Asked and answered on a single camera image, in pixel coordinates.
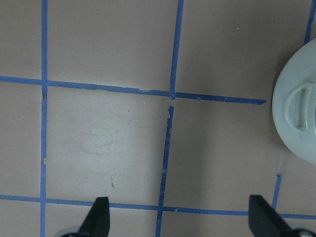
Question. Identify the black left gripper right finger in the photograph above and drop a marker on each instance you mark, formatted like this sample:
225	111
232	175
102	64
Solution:
263	220

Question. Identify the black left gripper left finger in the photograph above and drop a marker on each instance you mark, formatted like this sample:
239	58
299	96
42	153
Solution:
97	221

